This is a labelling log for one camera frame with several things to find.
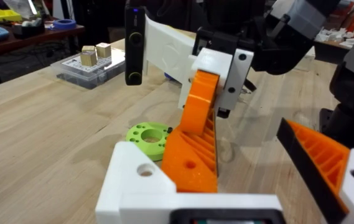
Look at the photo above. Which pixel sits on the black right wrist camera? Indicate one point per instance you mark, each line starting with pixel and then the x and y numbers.
pixel 134 46

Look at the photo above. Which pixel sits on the heap of white printed parts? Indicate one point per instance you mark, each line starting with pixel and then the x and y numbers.
pixel 335 37

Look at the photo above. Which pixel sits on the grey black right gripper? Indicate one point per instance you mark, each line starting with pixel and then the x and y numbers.
pixel 276 53

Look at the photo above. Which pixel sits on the black box with small items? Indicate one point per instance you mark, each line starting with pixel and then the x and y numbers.
pixel 29 29

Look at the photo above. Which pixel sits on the small black screw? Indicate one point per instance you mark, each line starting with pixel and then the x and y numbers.
pixel 170 129

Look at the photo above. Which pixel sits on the bare white left gripper left finger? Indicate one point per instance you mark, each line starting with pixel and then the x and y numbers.
pixel 123 180

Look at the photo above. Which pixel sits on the brown side table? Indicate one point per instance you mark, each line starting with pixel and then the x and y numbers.
pixel 49 36

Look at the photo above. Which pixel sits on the blue tape roll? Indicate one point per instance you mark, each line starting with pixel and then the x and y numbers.
pixel 64 24

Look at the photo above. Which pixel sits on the white orange left gripper right finger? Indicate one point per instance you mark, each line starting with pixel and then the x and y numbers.
pixel 323 161

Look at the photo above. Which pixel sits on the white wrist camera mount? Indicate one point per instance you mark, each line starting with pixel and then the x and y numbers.
pixel 167 53

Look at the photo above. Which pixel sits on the orange ribbed wedge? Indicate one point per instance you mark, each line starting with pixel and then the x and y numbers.
pixel 189 174

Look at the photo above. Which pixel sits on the clear box with wooden cubes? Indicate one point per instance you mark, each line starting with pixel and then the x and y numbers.
pixel 83 73

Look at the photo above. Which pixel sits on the green disc with holes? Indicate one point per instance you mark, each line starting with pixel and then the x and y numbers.
pixel 139 146

